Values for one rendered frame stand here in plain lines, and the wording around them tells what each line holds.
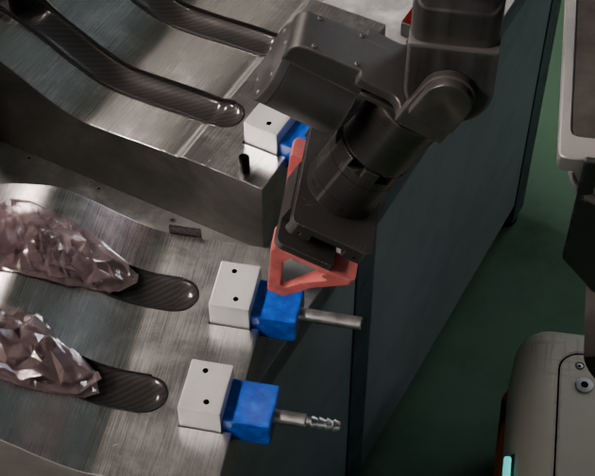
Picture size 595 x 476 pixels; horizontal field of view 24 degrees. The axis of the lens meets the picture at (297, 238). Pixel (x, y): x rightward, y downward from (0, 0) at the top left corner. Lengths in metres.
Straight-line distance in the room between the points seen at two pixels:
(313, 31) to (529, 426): 1.04
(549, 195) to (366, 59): 1.60
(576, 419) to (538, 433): 0.06
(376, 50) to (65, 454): 0.43
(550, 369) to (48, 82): 0.86
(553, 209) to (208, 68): 1.20
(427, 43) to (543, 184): 1.66
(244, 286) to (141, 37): 0.34
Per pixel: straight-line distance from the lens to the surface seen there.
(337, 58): 0.90
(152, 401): 1.17
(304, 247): 0.99
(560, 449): 1.84
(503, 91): 1.97
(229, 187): 1.29
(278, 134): 1.27
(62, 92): 1.37
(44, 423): 1.15
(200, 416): 1.13
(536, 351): 1.93
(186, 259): 1.26
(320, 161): 0.98
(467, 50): 0.86
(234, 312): 1.19
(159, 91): 1.38
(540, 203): 2.48
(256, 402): 1.14
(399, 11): 1.58
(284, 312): 1.20
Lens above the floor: 1.82
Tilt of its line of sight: 50 degrees down
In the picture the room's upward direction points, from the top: straight up
